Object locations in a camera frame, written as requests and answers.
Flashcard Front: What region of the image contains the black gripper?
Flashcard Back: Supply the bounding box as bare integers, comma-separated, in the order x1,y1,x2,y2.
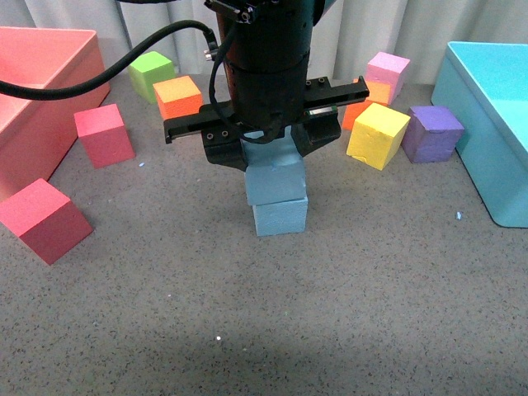
163,64,369,172

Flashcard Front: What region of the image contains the light blue foam block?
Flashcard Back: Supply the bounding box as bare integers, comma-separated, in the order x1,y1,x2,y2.
252,196,309,237
243,126,306,205

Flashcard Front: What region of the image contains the yellow foam block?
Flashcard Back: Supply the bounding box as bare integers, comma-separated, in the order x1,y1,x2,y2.
346,103,410,171

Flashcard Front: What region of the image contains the chipped orange foam block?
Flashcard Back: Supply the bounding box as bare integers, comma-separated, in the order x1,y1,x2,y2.
342,80,391,130

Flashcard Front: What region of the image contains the pink foam block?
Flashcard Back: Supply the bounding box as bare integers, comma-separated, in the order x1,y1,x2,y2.
365,52,411,104

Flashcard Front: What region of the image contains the green foam block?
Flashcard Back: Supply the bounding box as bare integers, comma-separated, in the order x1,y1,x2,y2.
127,51,176,104

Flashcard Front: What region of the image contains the cracked purple foam block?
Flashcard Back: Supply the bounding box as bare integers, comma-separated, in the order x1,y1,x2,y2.
401,106,464,163

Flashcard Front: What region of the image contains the dark red foam block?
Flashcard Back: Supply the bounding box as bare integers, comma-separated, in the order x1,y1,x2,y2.
73,104,135,168

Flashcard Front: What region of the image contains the light blue plastic bin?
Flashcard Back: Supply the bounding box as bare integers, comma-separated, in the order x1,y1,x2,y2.
431,41,527,228

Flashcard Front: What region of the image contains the pink plastic bin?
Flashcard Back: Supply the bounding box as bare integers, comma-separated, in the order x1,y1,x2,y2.
1,26,110,199

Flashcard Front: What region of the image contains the black cable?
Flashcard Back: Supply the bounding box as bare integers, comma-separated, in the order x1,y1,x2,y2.
0,21,219,101

